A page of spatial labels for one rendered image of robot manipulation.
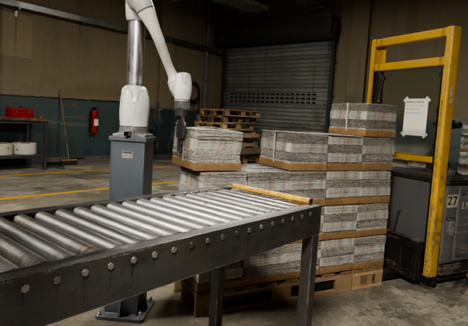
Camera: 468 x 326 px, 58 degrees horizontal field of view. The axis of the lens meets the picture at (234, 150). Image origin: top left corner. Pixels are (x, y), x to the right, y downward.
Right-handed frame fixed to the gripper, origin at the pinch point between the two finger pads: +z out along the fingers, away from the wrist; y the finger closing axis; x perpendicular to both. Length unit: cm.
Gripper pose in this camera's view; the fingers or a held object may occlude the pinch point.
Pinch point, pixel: (180, 145)
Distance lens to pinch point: 245.5
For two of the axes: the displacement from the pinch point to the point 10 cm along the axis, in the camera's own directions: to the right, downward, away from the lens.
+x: -8.9, -0.2, -4.6
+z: -0.6, 10.0, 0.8
